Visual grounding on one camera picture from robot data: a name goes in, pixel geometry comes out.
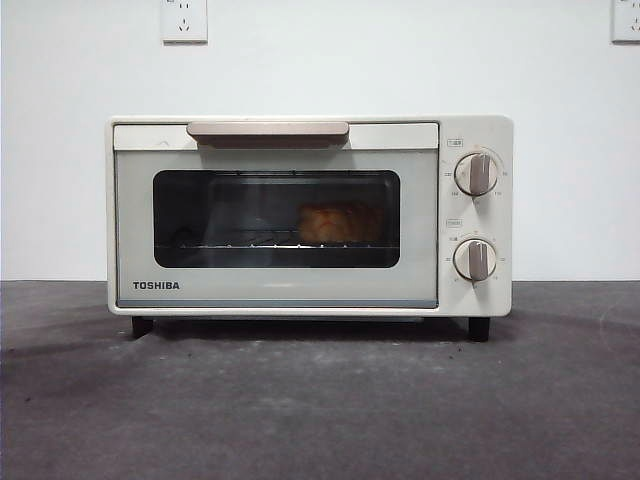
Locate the golden brown bread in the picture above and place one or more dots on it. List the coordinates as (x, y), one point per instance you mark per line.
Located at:
(330, 222)

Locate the black oven foot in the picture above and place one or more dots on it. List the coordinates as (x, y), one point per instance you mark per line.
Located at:
(141, 327)
(478, 329)

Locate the cream Toshiba toaster oven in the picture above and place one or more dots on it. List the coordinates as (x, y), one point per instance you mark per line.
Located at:
(475, 130)

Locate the cream timer knob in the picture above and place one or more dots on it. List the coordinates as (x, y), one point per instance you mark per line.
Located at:
(475, 259)

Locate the cream temperature knob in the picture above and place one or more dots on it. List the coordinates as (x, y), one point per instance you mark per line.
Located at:
(475, 174)

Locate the white wall socket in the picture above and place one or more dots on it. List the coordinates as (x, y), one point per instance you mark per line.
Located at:
(183, 20)
(626, 20)

